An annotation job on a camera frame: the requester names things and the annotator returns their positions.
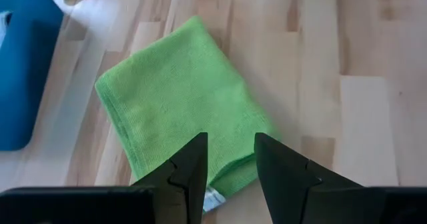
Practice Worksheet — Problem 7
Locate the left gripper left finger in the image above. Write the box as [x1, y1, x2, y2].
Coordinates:
[0, 132, 208, 224]

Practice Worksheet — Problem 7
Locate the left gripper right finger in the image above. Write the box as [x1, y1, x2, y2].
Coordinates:
[254, 132, 427, 224]

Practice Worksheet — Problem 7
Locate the green microfiber towel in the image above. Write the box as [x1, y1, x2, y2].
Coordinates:
[94, 15, 280, 213]

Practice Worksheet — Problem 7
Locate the blue plastic bin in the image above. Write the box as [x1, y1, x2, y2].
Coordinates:
[0, 0, 65, 151]

